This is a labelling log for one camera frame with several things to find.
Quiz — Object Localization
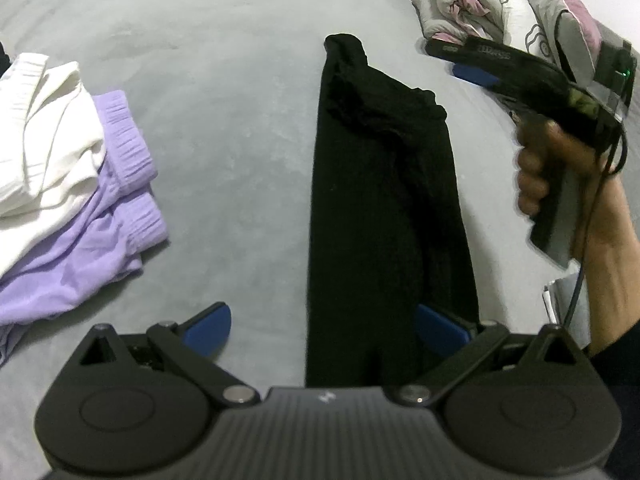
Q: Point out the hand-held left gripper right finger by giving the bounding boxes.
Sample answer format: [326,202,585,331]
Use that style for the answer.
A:
[392,304,583,407]

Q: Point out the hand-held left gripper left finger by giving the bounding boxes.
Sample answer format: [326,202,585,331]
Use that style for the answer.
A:
[80,301,261,407]

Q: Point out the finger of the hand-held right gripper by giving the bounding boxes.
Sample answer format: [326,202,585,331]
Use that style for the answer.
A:
[425,36,552,69]
[451,62,517,102]

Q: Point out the black sweater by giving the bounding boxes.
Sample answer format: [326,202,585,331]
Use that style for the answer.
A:
[305,33,481,389]

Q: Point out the person's right forearm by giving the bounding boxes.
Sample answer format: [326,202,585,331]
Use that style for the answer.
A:
[582,260,640,376]

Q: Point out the person's right hand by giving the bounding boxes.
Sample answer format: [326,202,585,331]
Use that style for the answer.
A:
[516,120,640,272]

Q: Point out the pink grey pillow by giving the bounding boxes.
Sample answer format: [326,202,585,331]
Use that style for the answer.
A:
[515,0,604,86]

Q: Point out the white folded garment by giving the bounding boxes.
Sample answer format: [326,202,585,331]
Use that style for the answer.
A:
[542,265,593,351]

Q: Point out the purple garment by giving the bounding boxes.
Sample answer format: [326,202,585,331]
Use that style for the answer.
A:
[0,90,169,367]

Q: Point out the black cable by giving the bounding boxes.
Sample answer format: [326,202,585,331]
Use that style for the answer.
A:
[552,7,631,333]

